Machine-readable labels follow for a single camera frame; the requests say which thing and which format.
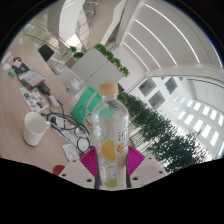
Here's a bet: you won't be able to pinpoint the colourful sticker sheet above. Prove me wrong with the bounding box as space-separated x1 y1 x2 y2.
19 86 50 113

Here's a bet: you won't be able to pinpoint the white power adapter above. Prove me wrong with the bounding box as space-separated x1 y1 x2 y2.
48 94 61 108

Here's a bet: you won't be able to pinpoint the black flat device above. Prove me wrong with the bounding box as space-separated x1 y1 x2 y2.
37 82 52 96

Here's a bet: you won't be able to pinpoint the flat round red coaster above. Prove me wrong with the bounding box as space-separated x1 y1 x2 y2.
52 164 66 176

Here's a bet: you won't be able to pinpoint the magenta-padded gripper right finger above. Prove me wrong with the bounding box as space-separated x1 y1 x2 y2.
125 145 170 189

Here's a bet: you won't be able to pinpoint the black cables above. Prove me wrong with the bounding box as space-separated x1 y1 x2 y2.
41 111 92 154

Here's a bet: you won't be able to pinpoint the green tote bag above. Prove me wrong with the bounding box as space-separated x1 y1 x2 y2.
70 86 101 126

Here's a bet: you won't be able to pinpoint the small potted plant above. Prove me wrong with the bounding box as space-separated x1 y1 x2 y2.
64 45 85 69

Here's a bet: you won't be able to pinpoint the row of potted trees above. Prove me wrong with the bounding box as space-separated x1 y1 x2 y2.
118 92 214 174

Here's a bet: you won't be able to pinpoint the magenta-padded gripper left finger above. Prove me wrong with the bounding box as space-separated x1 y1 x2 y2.
58 146 101 190

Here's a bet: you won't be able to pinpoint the black chair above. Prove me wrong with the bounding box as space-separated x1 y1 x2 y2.
37 44 55 63

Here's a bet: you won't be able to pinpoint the white partition with green plants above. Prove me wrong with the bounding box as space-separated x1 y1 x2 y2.
69 43 131 91

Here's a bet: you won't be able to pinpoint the clear tumbler with white lid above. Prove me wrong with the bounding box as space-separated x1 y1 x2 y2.
58 78 86 104

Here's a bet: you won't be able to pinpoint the white mug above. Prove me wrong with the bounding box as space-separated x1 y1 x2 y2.
22 111 51 147

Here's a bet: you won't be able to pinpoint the small white card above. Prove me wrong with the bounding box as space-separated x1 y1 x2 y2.
62 143 81 162

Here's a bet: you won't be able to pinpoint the clear lemon drink bottle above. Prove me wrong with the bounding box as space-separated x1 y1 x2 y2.
91 82 131 190

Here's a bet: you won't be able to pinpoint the ceiling light strips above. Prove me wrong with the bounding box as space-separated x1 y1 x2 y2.
123 3 201 73

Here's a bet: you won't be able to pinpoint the white open notebook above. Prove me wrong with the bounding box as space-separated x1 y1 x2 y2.
18 70 48 88

